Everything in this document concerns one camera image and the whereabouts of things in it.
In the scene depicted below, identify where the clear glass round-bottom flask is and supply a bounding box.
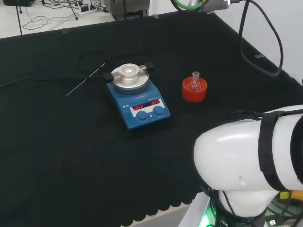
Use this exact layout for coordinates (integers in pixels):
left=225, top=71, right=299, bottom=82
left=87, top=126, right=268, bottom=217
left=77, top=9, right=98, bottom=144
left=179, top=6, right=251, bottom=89
left=189, top=70, right=202, bottom=91

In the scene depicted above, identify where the blue heater with steel plate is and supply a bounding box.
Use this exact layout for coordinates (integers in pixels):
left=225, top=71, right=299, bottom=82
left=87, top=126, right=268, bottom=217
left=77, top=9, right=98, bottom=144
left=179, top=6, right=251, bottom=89
left=103, top=61, right=171, bottom=131

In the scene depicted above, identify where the thin steel probe rod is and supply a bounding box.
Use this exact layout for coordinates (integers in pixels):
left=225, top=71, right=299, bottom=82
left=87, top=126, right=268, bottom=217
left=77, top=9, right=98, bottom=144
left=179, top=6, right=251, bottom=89
left=66, top=62, right=107, bottom=96

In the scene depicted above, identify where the black bench cloth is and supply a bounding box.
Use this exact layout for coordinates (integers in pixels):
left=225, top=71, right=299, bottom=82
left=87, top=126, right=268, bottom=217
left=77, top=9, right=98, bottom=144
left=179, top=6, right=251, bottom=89
left=0, top=10, right=303, bottom=227

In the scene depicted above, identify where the white power strip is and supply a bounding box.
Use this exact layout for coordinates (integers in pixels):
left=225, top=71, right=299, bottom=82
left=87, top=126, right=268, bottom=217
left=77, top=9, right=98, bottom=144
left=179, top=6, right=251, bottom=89
left=77, top=5, right=98, bottom=17

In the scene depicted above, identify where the black tripod leg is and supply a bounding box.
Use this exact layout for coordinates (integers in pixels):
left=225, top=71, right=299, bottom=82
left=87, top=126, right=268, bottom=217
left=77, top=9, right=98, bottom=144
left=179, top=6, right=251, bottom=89
left=16, top=0, right=24, bottom=36

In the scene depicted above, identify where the red ribbed flask holder ring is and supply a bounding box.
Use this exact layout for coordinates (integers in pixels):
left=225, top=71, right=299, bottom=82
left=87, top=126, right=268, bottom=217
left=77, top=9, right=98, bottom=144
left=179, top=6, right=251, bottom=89
left=181, top=76, right=208, bottom=103

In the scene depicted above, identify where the thin black probe cable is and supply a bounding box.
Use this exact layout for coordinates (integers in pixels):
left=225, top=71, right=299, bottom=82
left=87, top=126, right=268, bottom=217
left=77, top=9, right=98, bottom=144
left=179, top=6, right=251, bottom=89
left=77, top=50, right=115, bottom=78

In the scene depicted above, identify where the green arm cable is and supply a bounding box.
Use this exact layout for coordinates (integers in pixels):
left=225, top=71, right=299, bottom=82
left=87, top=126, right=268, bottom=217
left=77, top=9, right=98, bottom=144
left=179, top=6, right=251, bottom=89
left=170, top=0, right=207, bottom=12

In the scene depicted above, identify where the thick black power cable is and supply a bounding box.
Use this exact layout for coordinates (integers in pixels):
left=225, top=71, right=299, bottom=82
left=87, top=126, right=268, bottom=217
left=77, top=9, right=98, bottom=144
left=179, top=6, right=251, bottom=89
left=0, top=75, right=105, bottom=87

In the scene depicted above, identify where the black looping arm cable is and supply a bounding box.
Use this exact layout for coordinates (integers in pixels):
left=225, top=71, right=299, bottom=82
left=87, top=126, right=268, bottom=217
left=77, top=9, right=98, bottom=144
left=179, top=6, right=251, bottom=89
left=238, top=0, right=284, bottom=77

